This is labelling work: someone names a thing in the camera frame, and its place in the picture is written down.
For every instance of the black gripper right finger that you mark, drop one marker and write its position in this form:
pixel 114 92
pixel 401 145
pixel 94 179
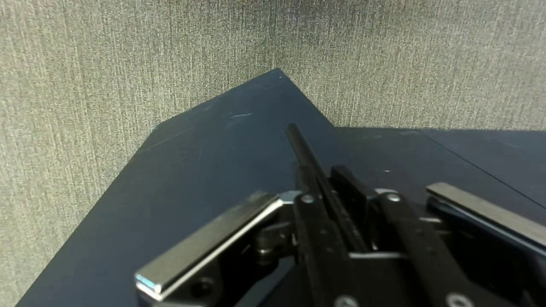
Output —
pixel 415 244

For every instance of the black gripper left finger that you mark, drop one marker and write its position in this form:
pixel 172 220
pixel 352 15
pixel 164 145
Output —
pixel 318 226

